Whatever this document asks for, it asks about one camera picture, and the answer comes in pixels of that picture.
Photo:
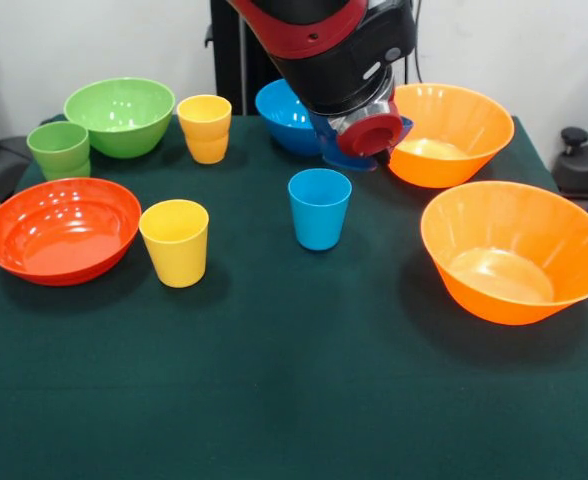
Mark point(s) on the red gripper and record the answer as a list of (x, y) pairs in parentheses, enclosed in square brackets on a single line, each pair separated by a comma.
[(369, 135)]

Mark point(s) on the dark blue plastic bowl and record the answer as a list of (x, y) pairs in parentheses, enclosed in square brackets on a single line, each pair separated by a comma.
[(329, 147)]

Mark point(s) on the orange plastic bowl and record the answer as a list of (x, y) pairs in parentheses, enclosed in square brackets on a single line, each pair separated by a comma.
[(454, 120), (516, 235)]

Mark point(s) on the light blue plastic cup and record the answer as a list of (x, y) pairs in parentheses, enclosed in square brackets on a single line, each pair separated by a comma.
[(319, 220)]

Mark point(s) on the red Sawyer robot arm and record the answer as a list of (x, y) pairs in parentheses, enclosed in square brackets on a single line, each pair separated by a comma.
[(334, 50)]

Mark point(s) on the light blue plastic bowl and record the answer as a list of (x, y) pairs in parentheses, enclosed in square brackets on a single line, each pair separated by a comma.
[(284, 117)]

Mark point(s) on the yellow plastic cup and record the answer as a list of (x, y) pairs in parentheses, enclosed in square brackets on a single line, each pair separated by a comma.
[(176, 255), (208, 150), (204, 117)]

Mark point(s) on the green plastic bowl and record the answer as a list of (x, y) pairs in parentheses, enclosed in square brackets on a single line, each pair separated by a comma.
[(119, 115)]

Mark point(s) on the dark green tablecloth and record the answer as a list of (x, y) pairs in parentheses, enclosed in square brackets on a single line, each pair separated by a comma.
[(294, 375)]

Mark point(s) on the green plastic cup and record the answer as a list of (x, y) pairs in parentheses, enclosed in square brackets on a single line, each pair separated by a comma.
[(66, 173), (59, 145)]

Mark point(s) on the red plastic bowl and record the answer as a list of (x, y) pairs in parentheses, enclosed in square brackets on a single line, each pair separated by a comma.
[(59, 230)]

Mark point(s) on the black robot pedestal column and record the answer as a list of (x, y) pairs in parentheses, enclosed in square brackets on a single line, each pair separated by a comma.
[(229, 65)]

